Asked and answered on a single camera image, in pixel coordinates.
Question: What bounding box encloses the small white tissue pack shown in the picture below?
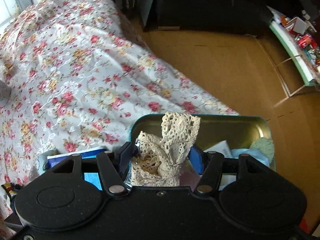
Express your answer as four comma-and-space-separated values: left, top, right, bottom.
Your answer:
205, 140, 233, 158

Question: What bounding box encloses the blue Tempo tissue box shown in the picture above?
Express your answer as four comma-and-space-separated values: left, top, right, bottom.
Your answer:
47, 146, 111, 191

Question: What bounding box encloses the light blue face mask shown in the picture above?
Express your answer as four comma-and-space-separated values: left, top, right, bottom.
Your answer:
231, 148, 270, 167

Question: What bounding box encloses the cream lace crochet cloth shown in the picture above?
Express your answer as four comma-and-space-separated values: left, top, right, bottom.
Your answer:
130, 112, 201, 187

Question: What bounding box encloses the pale green crochet doily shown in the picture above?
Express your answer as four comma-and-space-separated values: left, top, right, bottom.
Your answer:
249, 137, 275, 163

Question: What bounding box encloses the orange and navy plush toy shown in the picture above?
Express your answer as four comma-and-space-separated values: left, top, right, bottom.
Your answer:
1, 183, 21, 198

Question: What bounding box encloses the pink velvet pouch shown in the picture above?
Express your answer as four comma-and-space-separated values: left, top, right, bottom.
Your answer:
180, 165, 202, 191

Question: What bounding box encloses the green gold metal tin tray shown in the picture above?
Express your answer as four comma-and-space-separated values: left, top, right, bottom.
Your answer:
128, 114, 275, 179

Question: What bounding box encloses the floral bed cover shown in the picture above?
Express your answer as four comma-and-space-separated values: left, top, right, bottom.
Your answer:
0, 0, 241, 230

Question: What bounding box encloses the purple tumbler bottle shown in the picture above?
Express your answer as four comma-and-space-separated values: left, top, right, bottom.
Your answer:
0, 81, 11, 107

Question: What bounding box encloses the green edged side table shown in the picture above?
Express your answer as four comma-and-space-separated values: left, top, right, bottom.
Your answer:
269, 8, 319, 98

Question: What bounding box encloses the dark cabinet furniture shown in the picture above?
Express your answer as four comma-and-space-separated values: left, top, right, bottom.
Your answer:
138, 0, 273, 35

